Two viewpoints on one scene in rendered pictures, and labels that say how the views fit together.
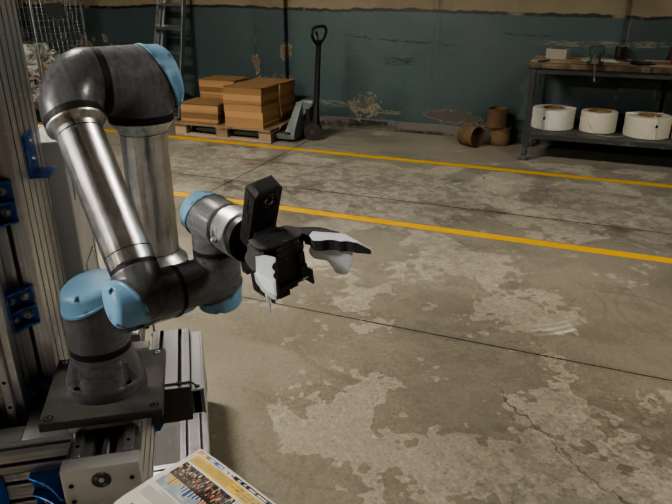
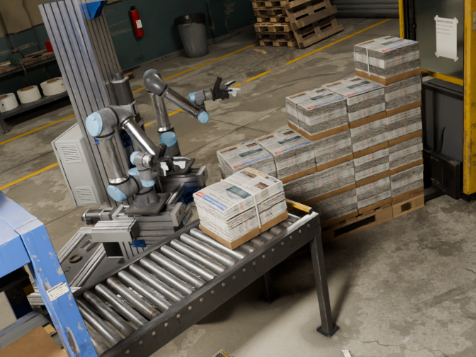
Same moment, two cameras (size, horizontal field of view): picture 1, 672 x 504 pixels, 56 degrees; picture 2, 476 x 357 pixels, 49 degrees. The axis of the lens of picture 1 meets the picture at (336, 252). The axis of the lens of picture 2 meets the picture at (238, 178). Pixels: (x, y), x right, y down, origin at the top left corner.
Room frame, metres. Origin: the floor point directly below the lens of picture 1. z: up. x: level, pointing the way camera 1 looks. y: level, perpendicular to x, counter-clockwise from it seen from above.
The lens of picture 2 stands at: (-1.05, 3.07, 2.25)
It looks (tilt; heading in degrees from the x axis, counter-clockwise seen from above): 26 degrees down; 302
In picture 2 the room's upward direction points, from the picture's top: 12 degrees counter-clockwise
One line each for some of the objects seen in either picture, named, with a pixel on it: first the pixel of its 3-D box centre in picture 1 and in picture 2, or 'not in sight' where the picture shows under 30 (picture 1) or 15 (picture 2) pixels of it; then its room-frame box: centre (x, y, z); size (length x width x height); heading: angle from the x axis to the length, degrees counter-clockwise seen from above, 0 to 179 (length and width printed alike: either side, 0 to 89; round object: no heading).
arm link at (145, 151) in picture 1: (149, 192); (160, 109); (1.15, 0.36, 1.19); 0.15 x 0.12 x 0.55; 129
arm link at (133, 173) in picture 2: not in sight; (139, 178); (0.95, 0.95, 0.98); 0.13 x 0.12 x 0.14; 77
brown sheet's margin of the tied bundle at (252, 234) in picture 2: not in sight; (227, 229); (0.29, 1.14, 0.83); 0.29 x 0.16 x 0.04; 153
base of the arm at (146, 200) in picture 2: not in sight; (145, 195); (0.95, 0.95, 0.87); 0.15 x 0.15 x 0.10
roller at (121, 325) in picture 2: not in sight; (109, 314); (0.56, 1.81, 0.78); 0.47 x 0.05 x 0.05; 158
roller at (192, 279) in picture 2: not in sight; (178, 270); (0.41, 1.45, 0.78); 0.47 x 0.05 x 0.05; 158
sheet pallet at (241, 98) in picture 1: (239, 106); not in sight; (7.14, 1.09, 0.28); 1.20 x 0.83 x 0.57; 68
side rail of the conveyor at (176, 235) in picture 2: not in sight; (163, 252); (0.62, 1.29, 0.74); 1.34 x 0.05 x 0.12; 68
